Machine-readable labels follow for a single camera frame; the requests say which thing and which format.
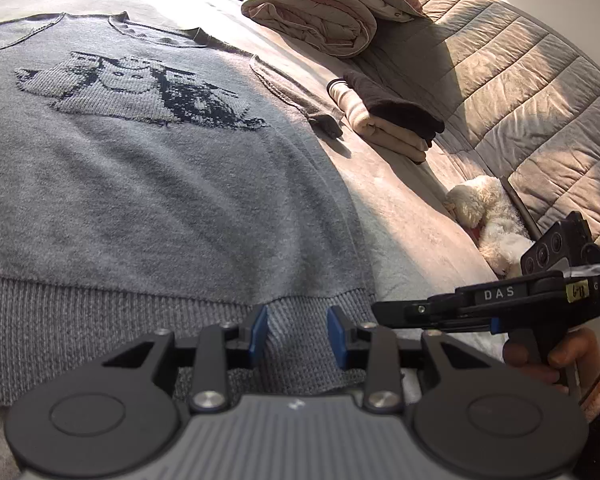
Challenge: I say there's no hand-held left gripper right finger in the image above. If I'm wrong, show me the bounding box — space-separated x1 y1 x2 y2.
326 305 502 415

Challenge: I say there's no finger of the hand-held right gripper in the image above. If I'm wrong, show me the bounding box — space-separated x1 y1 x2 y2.
371 290 496 333

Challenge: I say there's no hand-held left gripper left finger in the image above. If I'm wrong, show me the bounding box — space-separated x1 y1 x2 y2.
101 305 271 415

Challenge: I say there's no grey knit patterned sweater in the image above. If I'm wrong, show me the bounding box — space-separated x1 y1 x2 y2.
0 10 381 407

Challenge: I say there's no person's right hand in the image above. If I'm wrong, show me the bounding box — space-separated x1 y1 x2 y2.
502 329 600 395

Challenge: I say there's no black rod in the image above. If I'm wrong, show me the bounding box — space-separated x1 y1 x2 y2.
500 176 544 241

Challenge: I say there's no white plush toy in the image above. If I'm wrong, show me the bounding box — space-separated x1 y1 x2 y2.
442 176 536 277

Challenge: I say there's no bed with grey sheet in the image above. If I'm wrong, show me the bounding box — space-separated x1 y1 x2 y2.
0 0 600 480

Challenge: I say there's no folded cream garment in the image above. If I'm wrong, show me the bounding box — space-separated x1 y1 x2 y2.
327 79 431 165

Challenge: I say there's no folded black garment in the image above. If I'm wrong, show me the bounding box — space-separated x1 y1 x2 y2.
342 71 446 142

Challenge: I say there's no grey quilted headboard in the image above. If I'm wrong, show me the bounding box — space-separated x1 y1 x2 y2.
352 0 600 281

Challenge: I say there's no folded beige pink quilt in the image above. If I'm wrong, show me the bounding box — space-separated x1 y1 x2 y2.
241 0 378 57

